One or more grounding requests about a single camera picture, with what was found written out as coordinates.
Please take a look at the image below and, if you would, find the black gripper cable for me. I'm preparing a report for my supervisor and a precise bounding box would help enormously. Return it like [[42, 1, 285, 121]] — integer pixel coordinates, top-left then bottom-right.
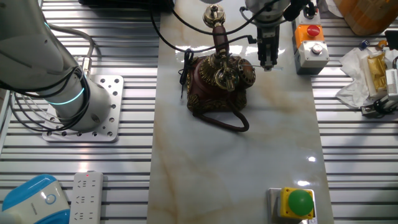
[[149, 0, 280, 54]]

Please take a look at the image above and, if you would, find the white power strip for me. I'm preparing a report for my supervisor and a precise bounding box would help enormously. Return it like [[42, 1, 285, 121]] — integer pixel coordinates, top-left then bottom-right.
[[68, 170, 104, 224]]

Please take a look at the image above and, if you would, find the metal camera bracket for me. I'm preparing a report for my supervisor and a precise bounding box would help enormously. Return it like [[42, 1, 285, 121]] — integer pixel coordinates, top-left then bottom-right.
[[361, 95, 398, 119]]

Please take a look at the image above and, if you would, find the red brass phone handset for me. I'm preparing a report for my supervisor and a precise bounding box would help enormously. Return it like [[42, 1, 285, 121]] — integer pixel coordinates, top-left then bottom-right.
[[202, 4, 240, 93]]

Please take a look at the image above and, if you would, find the crumpled white tissue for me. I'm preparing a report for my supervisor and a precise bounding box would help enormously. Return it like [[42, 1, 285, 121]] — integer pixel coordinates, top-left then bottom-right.
[[335, 47, 389, 108]]

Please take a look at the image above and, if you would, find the red brass rotary phone base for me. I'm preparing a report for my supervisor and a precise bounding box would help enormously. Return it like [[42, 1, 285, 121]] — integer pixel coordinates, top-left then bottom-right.
[[185, 54, 257, 114]]

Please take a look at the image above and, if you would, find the silver digital scale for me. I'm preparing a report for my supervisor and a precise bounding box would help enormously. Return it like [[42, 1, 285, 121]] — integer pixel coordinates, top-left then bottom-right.
[[267, 187, 319, 224]]

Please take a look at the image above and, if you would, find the grey box red push button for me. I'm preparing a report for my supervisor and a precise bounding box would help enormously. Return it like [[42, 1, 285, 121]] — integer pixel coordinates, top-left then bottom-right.
[[293, 40, 330, 76], [295, 6, 322, 27]]

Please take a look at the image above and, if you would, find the orange box red mushroom button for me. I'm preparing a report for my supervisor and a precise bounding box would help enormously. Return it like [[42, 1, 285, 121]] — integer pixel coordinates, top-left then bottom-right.
[[292, 24, 325, 48]]

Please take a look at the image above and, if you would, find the silver finned camera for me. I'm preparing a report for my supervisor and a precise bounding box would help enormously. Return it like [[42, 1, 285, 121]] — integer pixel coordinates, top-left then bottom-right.
[[385, 68, 398, 102]]

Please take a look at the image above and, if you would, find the yellow foil package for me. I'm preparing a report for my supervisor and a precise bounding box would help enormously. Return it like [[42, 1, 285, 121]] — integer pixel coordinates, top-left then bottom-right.
[[366, 52, 388, 91]]

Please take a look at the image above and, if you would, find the black cable bundle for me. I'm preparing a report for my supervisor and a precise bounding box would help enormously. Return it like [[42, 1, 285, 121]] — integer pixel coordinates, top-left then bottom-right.
[[0, 67, 91, 134]]

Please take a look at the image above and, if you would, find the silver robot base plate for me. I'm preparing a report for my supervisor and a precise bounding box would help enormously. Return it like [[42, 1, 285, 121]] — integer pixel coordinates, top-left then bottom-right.
[[41, 74, 125, 144]]

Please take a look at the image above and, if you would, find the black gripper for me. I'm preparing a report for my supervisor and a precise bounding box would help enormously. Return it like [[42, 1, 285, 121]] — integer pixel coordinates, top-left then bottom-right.
[[255, 24, 281, 72]]

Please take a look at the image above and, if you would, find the blue white rounded device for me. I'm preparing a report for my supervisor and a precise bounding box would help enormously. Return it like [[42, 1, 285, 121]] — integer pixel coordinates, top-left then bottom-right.
[[0, 174, 71, 224]]

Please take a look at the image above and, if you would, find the yellow box green button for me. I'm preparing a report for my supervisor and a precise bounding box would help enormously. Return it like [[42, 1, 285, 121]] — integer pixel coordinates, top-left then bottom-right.
[[279, 186, 316, 220]]

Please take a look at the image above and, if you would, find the white foam tray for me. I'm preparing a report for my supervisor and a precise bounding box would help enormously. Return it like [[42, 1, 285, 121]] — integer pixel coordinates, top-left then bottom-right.
[[361, 50, 393, 99]]

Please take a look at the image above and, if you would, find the brown handset cord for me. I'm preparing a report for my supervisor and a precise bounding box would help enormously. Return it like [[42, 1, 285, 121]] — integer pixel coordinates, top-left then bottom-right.
[[192, 99, 251, 133]]

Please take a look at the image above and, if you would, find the thin black phone cable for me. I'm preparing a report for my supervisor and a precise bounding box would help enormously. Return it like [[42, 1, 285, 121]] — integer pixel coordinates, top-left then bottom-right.
[[177, 48, 195, 100]]

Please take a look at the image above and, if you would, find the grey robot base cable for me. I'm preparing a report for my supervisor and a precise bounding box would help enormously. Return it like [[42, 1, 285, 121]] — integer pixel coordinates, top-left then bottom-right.
[[49, 24, 96, 78]]

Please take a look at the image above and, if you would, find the dark grey laptop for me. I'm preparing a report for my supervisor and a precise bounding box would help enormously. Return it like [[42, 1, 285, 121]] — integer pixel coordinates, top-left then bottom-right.
[[77, 0, 175, 14]]

